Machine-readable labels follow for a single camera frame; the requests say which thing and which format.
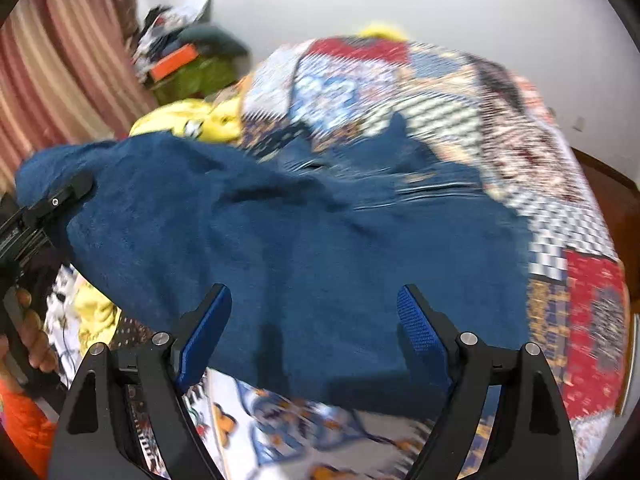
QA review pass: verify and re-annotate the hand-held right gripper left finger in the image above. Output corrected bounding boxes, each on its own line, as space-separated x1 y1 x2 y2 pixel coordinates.
48 283 233 480

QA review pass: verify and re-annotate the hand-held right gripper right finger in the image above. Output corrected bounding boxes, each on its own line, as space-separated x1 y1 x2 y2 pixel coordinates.
396 284 579 480

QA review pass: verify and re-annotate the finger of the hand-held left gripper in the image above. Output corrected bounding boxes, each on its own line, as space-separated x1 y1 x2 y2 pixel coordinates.
21 170 97 233

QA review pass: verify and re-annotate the blue denim jacket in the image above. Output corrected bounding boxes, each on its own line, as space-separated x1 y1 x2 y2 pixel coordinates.
15 110 534 419

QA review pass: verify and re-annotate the person's left hand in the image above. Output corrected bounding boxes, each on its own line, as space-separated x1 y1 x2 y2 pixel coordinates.
0 287 60 387

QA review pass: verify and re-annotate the striped brown curtain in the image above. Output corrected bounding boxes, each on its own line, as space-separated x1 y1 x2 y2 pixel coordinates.
0 0 162 197

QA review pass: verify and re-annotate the orange cloth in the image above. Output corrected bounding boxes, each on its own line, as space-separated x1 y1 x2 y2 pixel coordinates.
0 379 57 479

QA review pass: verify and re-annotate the orange box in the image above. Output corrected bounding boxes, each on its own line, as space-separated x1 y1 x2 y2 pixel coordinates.
149 44 199 82

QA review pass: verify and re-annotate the green patterned cloth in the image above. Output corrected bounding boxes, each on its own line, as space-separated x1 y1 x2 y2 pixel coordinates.
150 55 239 107

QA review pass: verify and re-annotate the pile of clutter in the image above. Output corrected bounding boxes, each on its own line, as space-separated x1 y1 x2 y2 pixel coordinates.
132 0 216 81

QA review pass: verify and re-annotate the dark grey cushion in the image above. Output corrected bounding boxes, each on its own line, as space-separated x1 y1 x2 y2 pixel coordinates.
177 24 251 59

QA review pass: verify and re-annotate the patchwork patterned blanket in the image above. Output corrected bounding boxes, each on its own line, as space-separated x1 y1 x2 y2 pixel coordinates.
50 35 634 480

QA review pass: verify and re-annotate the yellow chair back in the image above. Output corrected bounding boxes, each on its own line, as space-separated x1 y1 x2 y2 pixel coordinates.
359 21 411 43

